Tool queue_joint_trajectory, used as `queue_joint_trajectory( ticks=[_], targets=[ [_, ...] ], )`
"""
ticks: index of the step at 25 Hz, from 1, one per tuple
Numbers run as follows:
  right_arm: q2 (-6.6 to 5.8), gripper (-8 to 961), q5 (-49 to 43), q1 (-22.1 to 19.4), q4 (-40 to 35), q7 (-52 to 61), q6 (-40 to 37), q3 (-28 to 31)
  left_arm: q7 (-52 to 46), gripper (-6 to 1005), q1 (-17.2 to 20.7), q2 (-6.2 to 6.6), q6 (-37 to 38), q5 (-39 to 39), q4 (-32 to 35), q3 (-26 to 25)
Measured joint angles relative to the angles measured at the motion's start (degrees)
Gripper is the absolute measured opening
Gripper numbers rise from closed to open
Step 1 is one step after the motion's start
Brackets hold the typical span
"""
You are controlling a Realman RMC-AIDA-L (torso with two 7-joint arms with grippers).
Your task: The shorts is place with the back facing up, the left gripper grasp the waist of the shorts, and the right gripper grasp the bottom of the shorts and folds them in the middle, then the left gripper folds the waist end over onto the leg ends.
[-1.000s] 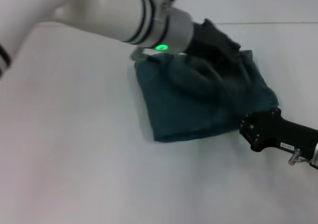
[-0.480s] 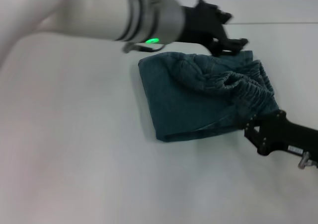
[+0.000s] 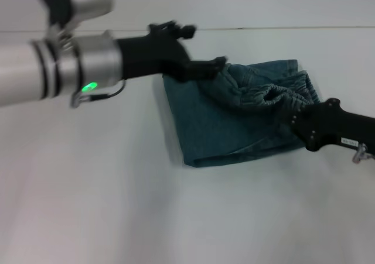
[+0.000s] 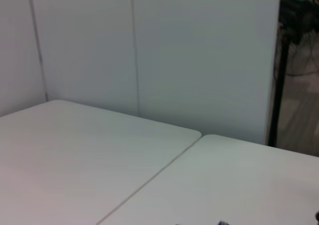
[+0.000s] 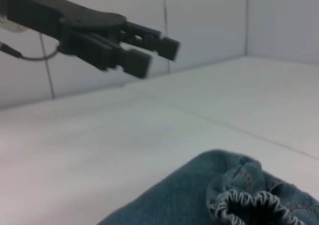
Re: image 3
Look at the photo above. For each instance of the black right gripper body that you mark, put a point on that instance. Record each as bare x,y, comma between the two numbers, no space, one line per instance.
322,123

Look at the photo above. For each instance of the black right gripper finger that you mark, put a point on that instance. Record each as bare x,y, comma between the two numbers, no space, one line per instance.
285,122

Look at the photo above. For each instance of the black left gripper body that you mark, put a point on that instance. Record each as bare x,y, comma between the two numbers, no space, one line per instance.
146,56

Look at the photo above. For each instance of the blue denim shorts with embroidery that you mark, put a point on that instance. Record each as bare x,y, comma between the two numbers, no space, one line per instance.
211,123

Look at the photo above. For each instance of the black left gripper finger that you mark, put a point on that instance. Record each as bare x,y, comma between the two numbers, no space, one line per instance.
202,69
175,30

